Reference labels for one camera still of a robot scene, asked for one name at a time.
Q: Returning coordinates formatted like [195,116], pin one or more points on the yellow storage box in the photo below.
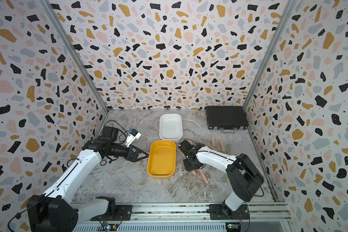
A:
[162,159]

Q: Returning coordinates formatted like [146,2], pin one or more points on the black carrying case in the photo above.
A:
[226,118]

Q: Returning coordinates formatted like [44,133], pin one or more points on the circuit board with wires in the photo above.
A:
[108,227]

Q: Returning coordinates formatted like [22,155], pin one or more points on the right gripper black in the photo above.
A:
[187,168]

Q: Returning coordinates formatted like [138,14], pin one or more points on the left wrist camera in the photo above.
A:
[133,134]

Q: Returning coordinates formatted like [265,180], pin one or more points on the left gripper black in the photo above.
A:
[134,158]

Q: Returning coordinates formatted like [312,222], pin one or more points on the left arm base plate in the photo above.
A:
[118,213]

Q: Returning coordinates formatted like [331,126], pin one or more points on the pink folding knife angled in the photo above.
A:
[211,147]

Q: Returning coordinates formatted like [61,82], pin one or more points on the white storage box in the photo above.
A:
[171,127]

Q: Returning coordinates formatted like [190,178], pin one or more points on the pink folding knife left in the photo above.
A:
[223,148]

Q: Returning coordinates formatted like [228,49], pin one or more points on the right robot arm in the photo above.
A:
[243,175]

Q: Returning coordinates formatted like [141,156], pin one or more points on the aluminium mounting rail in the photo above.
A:
[192,217]

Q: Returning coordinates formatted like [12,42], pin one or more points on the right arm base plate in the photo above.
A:
[222,212]

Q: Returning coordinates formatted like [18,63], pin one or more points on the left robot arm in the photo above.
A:
[53,211]

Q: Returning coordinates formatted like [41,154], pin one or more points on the green folding knife far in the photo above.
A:
[228,148]

